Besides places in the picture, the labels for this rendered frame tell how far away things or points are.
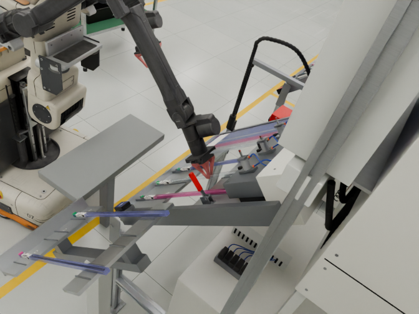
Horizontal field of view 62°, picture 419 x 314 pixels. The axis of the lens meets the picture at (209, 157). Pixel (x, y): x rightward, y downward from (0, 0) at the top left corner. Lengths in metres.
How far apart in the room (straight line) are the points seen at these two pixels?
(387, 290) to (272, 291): 0.64
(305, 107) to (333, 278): 0.43
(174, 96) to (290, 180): 0.52
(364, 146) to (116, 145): 1.34
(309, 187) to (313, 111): 0.15
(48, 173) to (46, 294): 0.66
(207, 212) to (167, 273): 1.11
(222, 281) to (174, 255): 0.78
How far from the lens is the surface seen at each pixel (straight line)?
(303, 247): 1.60
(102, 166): 1.69
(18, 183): 2.09
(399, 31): 0.57
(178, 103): 1.11
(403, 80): 0.61
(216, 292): 1.36
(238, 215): 0.93
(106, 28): 3.44
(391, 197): 0.72
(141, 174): 2.48
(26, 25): 1.33
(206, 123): 1.12
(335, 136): 0.65
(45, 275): 2.08
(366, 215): 0.76
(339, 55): 0.62
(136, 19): 1.08
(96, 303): 1.33
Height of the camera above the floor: 1.82
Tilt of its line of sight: 42 degrees down
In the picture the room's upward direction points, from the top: 17 degrees clockwise
